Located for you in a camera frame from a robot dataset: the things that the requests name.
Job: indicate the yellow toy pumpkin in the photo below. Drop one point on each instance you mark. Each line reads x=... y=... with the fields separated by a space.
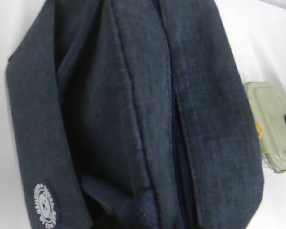
x=259 y=130

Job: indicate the green lidded glass container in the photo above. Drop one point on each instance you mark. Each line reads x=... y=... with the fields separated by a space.
x=268 y=105

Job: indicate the dark blue fabric lunch bag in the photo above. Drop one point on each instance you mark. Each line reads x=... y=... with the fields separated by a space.
x=131 y=114

